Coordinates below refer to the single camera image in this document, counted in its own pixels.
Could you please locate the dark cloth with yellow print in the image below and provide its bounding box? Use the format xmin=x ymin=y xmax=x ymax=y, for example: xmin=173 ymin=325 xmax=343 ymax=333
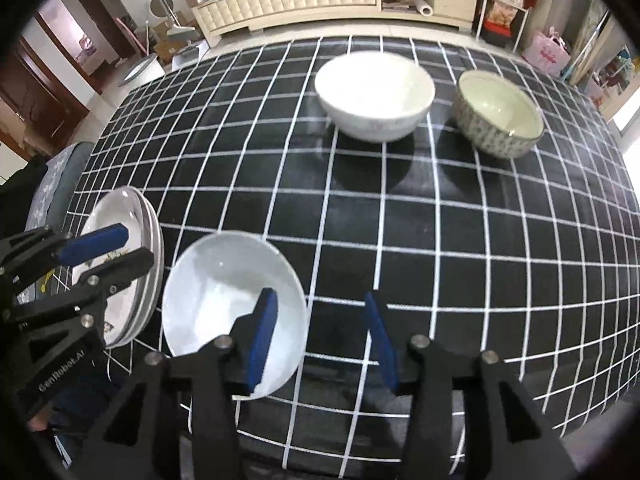
xmin=30 ymin=267 xmax=58 ymax=306

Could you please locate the plain white bowl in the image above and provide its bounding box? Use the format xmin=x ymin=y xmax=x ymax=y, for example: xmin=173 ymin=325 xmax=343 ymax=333
xmin=314 ymin=51 xmax=436 ymax=142

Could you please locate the brown door frame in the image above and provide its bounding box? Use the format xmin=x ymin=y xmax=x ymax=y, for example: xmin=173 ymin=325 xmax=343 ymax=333
xmin=50 ymin=0 xmax=137 ymax=67

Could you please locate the broom with white handle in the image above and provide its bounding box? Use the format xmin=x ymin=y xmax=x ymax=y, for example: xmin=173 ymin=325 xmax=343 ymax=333
xmin=142 ymin=0 xmax=198 ymax=38

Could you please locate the dark brown wooden door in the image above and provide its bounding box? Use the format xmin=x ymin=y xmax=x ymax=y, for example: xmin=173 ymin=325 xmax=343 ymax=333
xmin=0 ymin=35 xmax=92 ymax=157

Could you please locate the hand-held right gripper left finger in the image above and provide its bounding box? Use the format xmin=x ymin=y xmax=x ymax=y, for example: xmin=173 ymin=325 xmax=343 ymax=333
xmin=90 ymin=287 xmax=279 ymax=480

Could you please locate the pink bag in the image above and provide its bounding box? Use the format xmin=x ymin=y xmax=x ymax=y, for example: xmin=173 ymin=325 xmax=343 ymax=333
xmin=522 ymin=27 xmax=571 ymax=79

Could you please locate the white shelf rack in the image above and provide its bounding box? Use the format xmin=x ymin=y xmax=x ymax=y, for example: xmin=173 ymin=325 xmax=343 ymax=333
xmin=472 ymin=0 xmax=540 ymax=52

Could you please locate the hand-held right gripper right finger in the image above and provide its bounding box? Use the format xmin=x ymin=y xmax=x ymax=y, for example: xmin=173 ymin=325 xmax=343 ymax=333
xmin=363 ymin=290 xmax=577 ymax=480

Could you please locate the cream television cabinet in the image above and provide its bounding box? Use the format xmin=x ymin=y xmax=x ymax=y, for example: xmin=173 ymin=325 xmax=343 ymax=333
xmin=192 ymin=0 xmax=479 ymax=50

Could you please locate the grey dustpan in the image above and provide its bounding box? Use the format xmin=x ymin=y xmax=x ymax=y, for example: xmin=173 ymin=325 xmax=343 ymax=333
xmin=170 ymin=39 xmax=209 ymax=72

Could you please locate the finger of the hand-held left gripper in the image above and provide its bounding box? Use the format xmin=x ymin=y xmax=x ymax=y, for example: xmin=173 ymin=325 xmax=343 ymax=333
xmin=10 ymin=246 xmax=155 ymax=328
xmin=0 ymin=223 xmax=129 ymax=286

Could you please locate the large plain white plate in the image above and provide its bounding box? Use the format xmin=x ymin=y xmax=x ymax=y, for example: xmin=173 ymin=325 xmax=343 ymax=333
xmin=70 ymin=186 xmax=165 ymax=349

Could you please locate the black printed garment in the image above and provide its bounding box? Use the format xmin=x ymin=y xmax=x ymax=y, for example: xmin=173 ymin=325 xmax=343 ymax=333
xmin=0 ymin=159 xmax=51 ymax=241

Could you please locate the black checkered tablecloth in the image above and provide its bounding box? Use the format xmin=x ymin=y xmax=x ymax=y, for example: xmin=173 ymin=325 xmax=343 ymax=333
xmin=52 ymin=35 xmax=640 ymax=480

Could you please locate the small white patterned plate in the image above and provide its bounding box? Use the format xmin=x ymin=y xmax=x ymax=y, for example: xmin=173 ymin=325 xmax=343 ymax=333
xmin=72 ymin=187 xmax=147 ymax=343

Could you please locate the green patterned bowl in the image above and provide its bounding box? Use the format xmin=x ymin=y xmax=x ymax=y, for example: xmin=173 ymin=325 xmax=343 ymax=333
xmin=452 ymin=69 xmax=545 ymax=160

